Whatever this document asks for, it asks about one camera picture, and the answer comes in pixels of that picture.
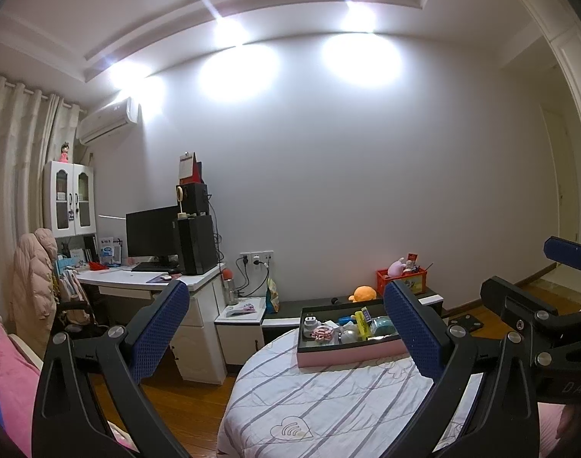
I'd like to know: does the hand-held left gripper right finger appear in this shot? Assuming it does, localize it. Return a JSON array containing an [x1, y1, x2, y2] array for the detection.
[[383, 279, 542, 458]]

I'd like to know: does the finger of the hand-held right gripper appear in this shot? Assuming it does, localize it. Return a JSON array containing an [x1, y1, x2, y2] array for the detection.
[[543, 235, 581, 277], [480, 276, 581, 382]]

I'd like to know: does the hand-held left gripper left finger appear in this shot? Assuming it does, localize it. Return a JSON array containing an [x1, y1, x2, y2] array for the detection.
[[31, 279, 192, 458]]

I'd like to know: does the pink storage box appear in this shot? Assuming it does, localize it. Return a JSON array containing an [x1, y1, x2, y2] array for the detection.
[[297, 296, 406, 368]]

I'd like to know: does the pink brick toy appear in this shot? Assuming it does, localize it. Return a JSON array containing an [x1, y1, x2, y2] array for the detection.
[[312, 324, 339, 344]]

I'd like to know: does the white desk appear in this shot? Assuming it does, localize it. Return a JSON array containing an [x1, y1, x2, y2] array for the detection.
[[75, 262, 227, 385]]

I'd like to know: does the red storage crate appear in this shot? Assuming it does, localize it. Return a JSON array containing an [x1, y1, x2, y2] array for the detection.
[[376, 267, 429, 297]]

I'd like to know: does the black floor scale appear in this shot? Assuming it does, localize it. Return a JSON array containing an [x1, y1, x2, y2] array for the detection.
[[445, 314, 484, 339]]

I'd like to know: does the pink printed cloth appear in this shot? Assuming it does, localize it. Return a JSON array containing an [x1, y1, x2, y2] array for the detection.
[[539, 401, 581, 458]]

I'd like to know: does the black keyboard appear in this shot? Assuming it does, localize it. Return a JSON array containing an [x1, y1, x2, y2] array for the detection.
[[130, 262, 180, 273]]

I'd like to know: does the orange octopus plush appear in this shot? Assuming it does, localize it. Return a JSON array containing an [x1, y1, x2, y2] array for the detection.
[[348, 286, 383, 302]]

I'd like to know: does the black office chair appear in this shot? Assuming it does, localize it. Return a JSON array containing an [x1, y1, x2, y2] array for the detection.
[[52, 296, 110, 342]]

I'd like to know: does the clear bottle red cap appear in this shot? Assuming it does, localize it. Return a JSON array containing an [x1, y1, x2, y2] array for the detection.
[[222, 269, 238, 306]]

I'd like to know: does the small white bedside cabinet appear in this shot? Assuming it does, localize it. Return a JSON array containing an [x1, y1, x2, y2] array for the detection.
[[215, 296, 267, 375]]

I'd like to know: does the black computer tower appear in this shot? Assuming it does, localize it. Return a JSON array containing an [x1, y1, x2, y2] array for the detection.
[[176, 214, 219, 276]]

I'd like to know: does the black computer monitor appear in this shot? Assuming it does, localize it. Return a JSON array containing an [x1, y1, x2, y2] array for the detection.
[[125, 206, 180, 263]]

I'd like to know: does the striped hanging cloth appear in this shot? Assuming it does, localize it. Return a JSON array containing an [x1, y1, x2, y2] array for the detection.
[[56, 269, 88, 325]]

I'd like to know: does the yellow snack bag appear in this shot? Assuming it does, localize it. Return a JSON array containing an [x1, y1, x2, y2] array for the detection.
[[264, 277, 282, 313]]

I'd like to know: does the low dark-topped cabinet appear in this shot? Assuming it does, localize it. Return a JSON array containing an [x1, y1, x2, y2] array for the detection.
[[262, 289, 446, 344]]

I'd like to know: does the black speaker box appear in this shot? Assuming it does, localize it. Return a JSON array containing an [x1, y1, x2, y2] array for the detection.
[[176, 182, 209, 215]]

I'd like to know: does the pink down coat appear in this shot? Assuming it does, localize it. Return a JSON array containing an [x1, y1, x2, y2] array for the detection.
[[11, 228, 59, 358]]

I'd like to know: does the white glass-door cabinet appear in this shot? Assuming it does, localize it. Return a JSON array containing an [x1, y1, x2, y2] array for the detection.
[[43, 160, 97, 238]]

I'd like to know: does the pink blanket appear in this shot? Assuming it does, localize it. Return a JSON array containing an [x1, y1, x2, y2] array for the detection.
[[0, 315, 45, 458]]

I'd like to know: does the red desk calendar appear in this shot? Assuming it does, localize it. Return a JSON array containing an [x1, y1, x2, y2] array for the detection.
[[178, 152, 204, 184]]

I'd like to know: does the white air conditioner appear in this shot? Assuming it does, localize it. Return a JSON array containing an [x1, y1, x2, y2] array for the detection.
[[76, 97, 139, 145]]

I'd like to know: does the black power cable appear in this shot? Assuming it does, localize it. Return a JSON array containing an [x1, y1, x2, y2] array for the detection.
[[233, 258, 272, 297]]

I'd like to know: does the white wall power outlet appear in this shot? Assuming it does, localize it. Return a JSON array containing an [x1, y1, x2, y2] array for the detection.
[[239, 249, 275, 268]]

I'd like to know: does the white door frame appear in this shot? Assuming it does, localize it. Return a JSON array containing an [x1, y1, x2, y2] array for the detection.
[[515, 0, 581, 292]]

